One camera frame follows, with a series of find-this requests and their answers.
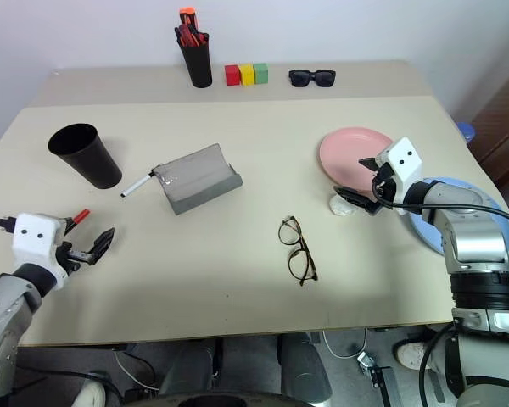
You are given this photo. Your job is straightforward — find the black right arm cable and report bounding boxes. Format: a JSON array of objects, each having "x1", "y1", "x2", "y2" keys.
[{"x1": 372, "y1": 179, "x2": 509, "y2": 237}]

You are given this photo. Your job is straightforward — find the grey glasses case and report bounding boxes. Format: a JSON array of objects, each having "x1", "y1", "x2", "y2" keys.
[{"x1": 151, "y1": 142, "x2": 244, "y2": 216}]

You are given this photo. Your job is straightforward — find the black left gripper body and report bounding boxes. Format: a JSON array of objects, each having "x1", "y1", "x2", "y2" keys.
[{"x1": 54, "y1": 217, "x2": 91, "y2": 273}]

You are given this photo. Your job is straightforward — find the brown wooden cabinet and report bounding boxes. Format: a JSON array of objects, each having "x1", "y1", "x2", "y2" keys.
[{"x1": 470, "y1": 63, "x2": 509, "y2": 192}]

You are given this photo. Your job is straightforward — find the pink plate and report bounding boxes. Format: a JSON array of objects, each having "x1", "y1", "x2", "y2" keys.
[{"x1": 319, "y1": 126, "x2": 394, "y2": 198}]

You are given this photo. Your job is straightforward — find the black pen holder cup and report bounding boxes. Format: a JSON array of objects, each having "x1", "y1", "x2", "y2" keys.
[{"x1": 177, "y1": 41, "x2": 214, "y2": 89}]

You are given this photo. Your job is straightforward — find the tortoiseshell round glasses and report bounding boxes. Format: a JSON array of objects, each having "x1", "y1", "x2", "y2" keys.
[{"x1": 277, "y1": 215, "x2": 319, "y2": 287}]

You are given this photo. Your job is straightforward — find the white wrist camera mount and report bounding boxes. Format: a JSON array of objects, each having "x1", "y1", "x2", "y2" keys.
[
  {"x1": 372, "y1": 137, "x2": 423, "y2": 215},
  {"x1": 11, "y1": 213, "x2": 71, "y2": 292}
]

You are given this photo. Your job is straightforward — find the white shoe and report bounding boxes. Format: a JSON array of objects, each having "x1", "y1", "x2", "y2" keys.
[
  {"x1": 70, "y1": 378, "x2": 108, "y2": 407},
  {"x1": 392, "y1": 337, "x2": 430, "y2": 371}
]

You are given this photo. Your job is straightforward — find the white crumpled tissue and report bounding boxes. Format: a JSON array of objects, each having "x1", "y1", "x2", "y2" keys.
[{"x1": 329, "y1": 192, "x2": 359, "y2": 219}]

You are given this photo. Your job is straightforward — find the light blue plate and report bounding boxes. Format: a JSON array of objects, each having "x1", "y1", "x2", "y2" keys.
[{"x1": 408, "y1": 176, "x2": 509, "y2": 257}]

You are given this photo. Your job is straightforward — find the white marker black cap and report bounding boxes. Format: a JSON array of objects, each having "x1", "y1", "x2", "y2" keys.
[{"x1": 119, "y1": 170, "x2": 155, "y2": 198}]

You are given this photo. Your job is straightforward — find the white floor cable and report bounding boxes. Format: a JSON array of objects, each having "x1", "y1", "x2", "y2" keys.
[
  {"x1": 321, "y1": 327, "x2": 368, "y2": 360},
  {"x1": 113, "y1": 350, "x2": 160, "y2": 392}
]

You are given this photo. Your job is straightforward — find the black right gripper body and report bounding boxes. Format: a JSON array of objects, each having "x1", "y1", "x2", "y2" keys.
[{"x1": 370, "y1": 162, "x2": 398, "y2": 205}]

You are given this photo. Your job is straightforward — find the empty black cup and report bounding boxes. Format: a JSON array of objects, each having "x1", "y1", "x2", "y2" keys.
[{"x1": 47, "y1": 122, "x2": 124, "y2": 191}]

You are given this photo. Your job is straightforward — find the dark grey rounded shell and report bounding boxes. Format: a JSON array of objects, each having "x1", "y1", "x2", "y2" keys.
[
  {"x1": 158, "y1": 337, "x2": 222, "y2": 398},
  {"x1": 277, "y1": 332, "x2": 334, "y2": 404}
]

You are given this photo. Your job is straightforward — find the black sunglasses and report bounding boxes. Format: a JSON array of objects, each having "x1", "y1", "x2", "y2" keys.
[{"x1": 288, "y1": 69, "x2": 338, "y2": 90}]

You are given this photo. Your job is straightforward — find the blue round container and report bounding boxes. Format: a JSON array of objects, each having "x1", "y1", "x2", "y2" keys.
[{"x1": 456, "y1": 121, "x2": 477, "y2": 148}]

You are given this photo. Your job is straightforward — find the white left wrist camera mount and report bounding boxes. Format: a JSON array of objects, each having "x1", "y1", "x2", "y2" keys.
[{"x1": 11, "y1": 213, "x2": 71, "y2": 292}]

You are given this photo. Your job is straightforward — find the metal floor bracket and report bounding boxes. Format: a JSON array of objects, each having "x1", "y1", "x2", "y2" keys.
[{"x1": 355, "y1": 351, "x2": 398, "y2": 407}]

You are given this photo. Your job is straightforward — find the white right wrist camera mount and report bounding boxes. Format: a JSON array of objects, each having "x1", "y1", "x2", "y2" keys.
[{"x1": 372, "y1": 137, "x2": 423, "y2": 215}]

